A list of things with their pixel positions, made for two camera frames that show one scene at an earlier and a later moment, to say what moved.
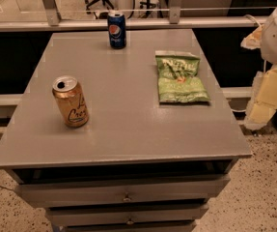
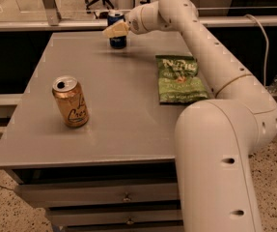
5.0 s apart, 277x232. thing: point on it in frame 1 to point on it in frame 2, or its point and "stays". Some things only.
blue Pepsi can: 117,30 stays
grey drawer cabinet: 137,164 stays
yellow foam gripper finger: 253,40 to 118,29
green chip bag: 179,79 stays
